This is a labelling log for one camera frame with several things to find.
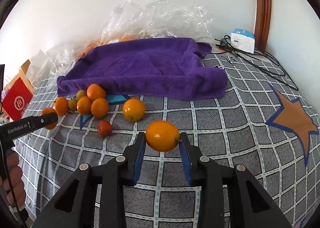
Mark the person left hand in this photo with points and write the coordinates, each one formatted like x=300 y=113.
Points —
x=16 y=178

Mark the purple towel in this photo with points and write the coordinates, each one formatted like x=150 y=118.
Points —
x=159 y=67

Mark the small green brown fruit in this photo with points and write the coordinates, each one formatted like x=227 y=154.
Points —
x=72 y=104

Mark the orange mandarin top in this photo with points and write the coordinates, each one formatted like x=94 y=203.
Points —
x=94 y=91

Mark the clear plastic bag right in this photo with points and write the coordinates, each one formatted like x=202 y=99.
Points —
x=158 y=19

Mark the white plastic bag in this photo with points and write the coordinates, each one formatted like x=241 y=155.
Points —
x=39 y=68

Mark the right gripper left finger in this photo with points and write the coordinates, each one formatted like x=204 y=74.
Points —
x=74 y=203

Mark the clear plastic bag left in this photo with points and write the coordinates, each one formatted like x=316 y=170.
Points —
x=63 y=57

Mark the large orange citrus fruit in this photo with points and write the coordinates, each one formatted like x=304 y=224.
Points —
x=162 y=136

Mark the wooden door frame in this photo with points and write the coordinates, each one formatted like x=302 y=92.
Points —
x=262 y=23

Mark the orange kumquat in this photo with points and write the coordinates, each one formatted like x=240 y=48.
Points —
x=99 y=108
x=84 y=106

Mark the orange mandarin front left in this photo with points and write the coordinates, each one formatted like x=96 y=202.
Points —
x=49 y=110

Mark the orange mandarin far left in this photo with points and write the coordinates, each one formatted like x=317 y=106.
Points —
x=61 y=106

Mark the red paper bag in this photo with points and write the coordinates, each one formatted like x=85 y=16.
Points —
x=17 y=100

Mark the clear plastic bag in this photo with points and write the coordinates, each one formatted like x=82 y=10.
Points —
x=63 y=57
x=158 y=19

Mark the grey checked blanket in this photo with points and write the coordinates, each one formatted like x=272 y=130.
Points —
x=230 y=130

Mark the green brown round fruit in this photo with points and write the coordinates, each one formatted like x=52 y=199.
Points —
x=80 y=94

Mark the small red tomato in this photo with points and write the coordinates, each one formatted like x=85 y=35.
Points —
x=104 y=128

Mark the orange mandarin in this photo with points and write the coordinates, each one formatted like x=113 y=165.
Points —
x=49 y=110
x=61 y=106
x=94 y=91

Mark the orange kumquat right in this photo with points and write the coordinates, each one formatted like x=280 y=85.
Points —
x=99 y=108

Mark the white blue charger box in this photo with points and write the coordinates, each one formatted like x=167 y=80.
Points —
x=243 y=40

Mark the orange kumquat middle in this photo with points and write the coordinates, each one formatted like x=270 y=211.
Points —
x=84 y=106

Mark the yellow orange citrus fruit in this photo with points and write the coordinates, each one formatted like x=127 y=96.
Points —
x=133 y=109

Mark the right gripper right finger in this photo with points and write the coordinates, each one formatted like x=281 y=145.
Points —
x=249 y=203

